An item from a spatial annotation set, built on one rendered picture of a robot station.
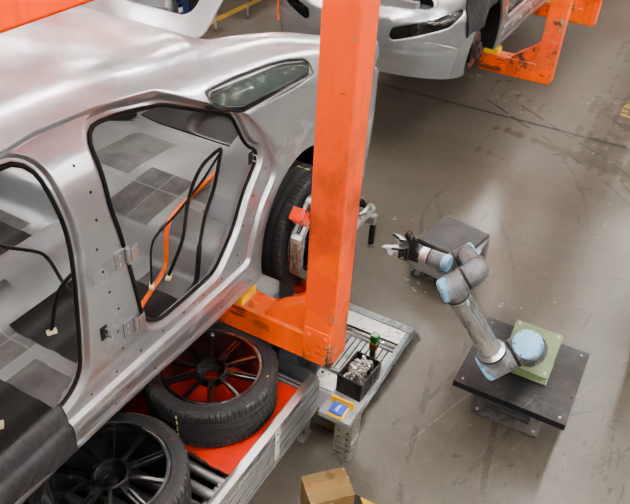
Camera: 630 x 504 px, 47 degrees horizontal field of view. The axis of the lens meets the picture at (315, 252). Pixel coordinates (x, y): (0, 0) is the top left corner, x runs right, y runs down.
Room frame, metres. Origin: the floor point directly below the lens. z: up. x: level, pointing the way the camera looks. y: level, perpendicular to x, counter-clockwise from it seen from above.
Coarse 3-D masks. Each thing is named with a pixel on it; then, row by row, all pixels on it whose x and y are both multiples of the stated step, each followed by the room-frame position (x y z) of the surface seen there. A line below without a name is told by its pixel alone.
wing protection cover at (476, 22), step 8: (472, 0) 5.75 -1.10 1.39; (480, 0) 5.81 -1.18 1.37; (488, 0) 5.91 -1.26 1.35; (496, 0) 6.02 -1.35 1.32; (472, 8) 5.75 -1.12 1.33; (480, 8) 5.81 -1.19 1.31; (488, 8) 5.92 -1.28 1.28; (472, 16) 5.74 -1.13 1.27; (480, 16) 5.81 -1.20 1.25; (472, 24) 5.75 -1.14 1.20; (480, 24) 5.81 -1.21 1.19; (472, 32) 5.75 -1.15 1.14
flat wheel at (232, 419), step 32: (192, 352) 2.62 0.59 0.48; (224, 352) 2.64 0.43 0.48; (256, 352) 2.63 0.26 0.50; (160, 384) 2.37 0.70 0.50; (224, 384) 2.43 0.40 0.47; (256, 384) 2.41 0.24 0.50; (160, 416) 2.27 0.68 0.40; (192, 416) 2.20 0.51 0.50; (224, 416) 2.21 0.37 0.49; (256, 416) 2.31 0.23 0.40
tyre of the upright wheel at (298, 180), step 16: (288, 176) 3.26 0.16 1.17; (304, 176) 3.26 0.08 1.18; (288, 192) 3.15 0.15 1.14; (304, 192) 3.17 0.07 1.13; (272, 208) 3.09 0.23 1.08; (288, 208) 3.07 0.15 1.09; (272, 224) 3.04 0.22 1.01; (288, 224) 3.03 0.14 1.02; (272, 240) 3.01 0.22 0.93; (272, 256) 2.99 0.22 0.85; (272, 272) 3.02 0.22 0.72; (288, 272) 3.05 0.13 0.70
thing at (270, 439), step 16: (304, 384) 2.54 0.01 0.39; (304, 400) 2.48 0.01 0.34; (288, 416) 2.34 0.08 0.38; (272, 432) 2.22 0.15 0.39; (256, 448) 2.13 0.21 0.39; (272, 448) 2.21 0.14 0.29; (240, 464) 2.03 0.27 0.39; (256, 464) 2.08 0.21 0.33; (240, 480) 1.97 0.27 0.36; (224, 496) 1.86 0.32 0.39
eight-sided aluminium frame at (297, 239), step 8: (304, 208) 3.11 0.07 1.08; (296, 224) 3.05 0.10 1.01; (296, 232) 3.03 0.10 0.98; (304, 232) 3.01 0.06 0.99; (296, 240) 2.99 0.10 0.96; (304, 240) 3.01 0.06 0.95; (296, 248) 3.03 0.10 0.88; (296, 256) 3.04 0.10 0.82; (296, 272) 2.99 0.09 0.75; (304, 272) 3.03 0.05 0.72
